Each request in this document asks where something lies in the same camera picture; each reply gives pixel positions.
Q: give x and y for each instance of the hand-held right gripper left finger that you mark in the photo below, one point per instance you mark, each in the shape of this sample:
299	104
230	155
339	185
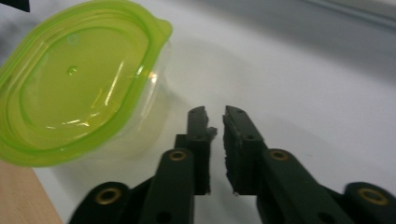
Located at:
190	161

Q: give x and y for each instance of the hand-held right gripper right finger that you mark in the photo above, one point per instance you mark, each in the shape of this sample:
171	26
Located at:
249	161

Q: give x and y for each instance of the green-lidded round plastic container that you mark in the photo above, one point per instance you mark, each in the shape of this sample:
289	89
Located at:
77	87

